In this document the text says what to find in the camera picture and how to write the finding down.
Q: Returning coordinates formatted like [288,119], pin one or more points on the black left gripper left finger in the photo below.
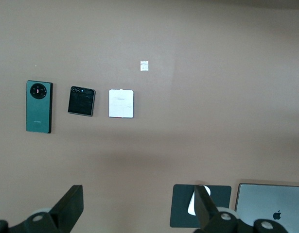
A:
[66,208]

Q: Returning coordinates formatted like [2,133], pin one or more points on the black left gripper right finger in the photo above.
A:
[207,213]

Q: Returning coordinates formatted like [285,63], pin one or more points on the green Huawei phone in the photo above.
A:
[38,109]

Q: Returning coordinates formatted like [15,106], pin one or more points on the black flip phone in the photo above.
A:
[81,104]

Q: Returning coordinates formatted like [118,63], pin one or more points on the white Huawei flip phone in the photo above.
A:
[121,104]

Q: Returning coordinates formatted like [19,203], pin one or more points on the white computer mouse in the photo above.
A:
[191,206]

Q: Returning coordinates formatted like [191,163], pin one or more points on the black mouse pad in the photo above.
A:
[181,206]

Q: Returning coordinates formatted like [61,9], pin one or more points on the silver Apple laptop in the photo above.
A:
[261,201]

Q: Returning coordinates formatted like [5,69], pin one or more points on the small square sticker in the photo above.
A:
[144,66]

